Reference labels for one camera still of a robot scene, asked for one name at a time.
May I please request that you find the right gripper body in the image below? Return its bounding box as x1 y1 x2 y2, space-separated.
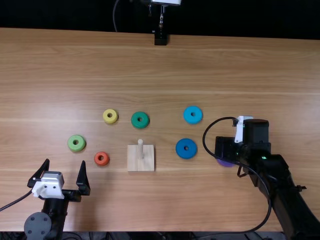
214 135 245 163

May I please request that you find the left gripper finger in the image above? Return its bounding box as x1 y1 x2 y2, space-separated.
75 160 91 196
30 158 51 180

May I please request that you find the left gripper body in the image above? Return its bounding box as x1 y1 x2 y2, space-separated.
26 176 82 203

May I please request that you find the purple ring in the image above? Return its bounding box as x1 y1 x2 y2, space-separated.
215 157 236 168

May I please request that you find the light blue ring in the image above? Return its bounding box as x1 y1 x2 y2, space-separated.
183 105 204 125

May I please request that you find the wooden peg base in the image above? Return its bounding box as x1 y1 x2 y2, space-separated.
126 138 157 173

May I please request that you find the black clamp stand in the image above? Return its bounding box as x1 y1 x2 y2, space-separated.
147 4 171 47

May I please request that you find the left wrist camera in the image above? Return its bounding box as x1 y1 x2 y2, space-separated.
31 170 66 200

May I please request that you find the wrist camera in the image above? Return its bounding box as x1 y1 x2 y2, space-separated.
233 115 254 145
31 170 66 200

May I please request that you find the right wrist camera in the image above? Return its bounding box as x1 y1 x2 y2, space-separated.
233 115 254 145

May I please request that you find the black cable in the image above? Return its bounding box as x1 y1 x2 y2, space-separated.
0 196 35 212
202 116 273 235

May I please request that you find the orange ring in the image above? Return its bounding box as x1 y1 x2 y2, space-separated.
93 151 111 167

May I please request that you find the light green ring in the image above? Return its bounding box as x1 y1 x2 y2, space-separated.
67 134 87 153

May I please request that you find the dark blue ring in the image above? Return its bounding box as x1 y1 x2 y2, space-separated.
175 138 198 160

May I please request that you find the yellow ring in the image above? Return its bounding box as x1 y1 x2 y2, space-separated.
102 108 120 125

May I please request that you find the dark green ring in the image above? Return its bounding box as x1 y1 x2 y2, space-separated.
130 111 151 130

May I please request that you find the silver camera box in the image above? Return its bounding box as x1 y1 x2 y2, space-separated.
149 0 183 6

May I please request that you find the grey cable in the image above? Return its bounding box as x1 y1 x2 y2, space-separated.
112 0 121 33

